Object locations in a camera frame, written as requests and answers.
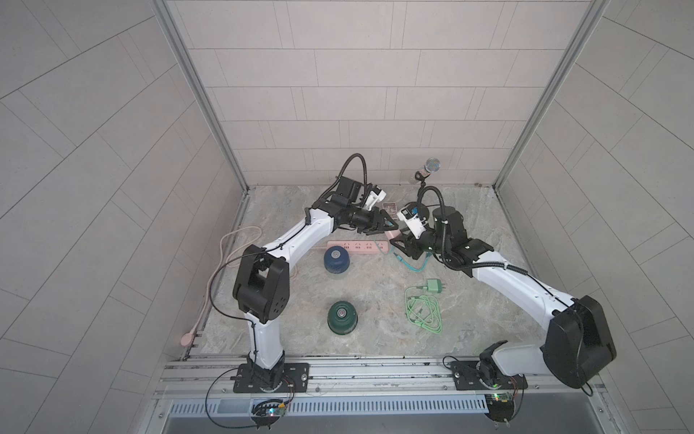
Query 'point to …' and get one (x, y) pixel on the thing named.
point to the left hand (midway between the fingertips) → (396, 226)
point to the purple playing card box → (390, 208)
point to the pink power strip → (361, 247)
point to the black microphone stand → (420, 177)
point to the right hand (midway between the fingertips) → (395, 236)
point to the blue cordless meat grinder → (336, 259)
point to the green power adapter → (435, 285)
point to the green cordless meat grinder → (342, 317)
